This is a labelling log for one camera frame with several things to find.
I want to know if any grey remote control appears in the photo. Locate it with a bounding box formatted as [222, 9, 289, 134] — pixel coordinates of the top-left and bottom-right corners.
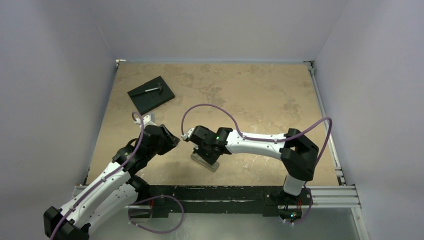
[190, 152, 220, 172]

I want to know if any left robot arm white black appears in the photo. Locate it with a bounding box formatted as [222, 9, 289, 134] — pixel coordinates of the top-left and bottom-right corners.
[43, 124, 180, 240]

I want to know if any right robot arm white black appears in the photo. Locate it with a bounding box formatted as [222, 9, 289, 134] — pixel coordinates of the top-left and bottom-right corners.
[182, 125, 319, 204]

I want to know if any black square tray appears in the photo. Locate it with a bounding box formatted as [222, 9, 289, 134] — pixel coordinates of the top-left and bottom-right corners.
[127, 76, 175, 115]

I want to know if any small metal hammer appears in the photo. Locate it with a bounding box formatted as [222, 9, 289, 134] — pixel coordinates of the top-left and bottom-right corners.
[129, 82, 163, 97]

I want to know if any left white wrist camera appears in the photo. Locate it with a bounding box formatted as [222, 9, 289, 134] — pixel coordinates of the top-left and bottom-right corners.
[133, 113, 157, 129]

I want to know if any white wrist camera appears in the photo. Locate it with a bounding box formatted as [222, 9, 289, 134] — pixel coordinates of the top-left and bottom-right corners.
[181, 127, 195, 142]
[133, 113, 157, 129]

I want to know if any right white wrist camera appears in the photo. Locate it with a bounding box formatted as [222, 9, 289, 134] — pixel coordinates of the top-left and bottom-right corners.
[181, 127, 195, 142]

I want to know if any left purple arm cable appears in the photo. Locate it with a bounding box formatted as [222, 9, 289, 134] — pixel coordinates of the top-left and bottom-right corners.
[48, 111, 146, 240]

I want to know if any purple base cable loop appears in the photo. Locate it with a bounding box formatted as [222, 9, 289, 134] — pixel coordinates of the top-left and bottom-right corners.
[127, 194, 185, 234]

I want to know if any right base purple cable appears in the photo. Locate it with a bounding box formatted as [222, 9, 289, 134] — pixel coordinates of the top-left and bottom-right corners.
[281, 187, 315, 227]

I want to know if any aluminium frame rail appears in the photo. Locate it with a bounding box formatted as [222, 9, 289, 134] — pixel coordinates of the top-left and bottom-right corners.
[309, 61, 370, 240]

